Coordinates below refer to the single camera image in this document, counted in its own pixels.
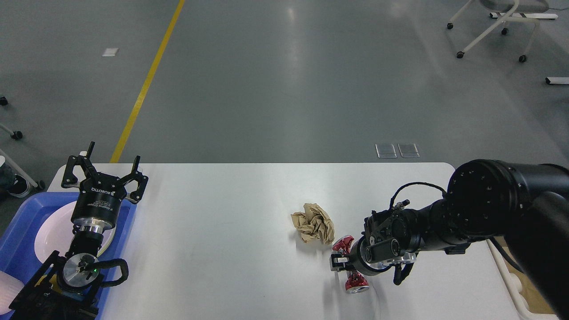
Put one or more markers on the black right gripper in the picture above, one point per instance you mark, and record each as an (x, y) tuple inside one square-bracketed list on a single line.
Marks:
[(355, 261)]

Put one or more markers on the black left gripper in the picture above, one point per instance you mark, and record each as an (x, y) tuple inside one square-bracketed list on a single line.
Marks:
[(98, 205)]

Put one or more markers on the crushed red can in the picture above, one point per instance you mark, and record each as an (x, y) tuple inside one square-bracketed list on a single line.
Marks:
[(356, 283)]

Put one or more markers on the brown paper ball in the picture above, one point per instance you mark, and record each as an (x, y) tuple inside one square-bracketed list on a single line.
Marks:
[(313, 223)]

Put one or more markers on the pink plate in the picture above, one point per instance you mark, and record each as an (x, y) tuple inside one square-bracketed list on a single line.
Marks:
[(55, 234)]

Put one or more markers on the pink mug dark inside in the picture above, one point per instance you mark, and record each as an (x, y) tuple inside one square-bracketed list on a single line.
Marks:
[(10, 287)]

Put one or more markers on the white paper cup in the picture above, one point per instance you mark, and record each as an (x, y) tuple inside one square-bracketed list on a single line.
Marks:
[(516, 282)]

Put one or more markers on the brown paper bag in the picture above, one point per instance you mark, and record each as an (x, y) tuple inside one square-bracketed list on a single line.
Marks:
[(537, 303)]

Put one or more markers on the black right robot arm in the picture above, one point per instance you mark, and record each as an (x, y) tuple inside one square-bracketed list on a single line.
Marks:
[(526, 204)]

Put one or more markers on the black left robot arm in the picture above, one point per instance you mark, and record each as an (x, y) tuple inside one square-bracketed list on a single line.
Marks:
[(65, 286)]

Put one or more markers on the light green plate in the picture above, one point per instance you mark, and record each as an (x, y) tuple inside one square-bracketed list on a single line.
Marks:
[(107, 238)]

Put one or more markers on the person in jeans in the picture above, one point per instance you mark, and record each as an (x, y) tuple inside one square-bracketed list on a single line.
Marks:
[(13, 184)]

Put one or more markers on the clear floor plate left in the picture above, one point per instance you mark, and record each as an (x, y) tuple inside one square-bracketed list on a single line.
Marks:
[(386, 151)]

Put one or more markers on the clear floor plate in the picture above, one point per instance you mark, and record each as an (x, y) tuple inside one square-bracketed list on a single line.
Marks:
[(386, 151), (408, 150)]

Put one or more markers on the clear floor plate right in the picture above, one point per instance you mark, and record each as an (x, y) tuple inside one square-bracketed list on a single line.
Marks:
[(408, 150)]

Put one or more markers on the cream plastic bin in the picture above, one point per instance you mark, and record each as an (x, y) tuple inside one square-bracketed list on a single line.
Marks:
[(521, 305)]

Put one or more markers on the white bar on floor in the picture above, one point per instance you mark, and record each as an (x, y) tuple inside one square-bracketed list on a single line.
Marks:
[(557, 80)]

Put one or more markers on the white office chair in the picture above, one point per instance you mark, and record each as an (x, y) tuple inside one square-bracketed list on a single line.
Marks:
[(511, 11)]

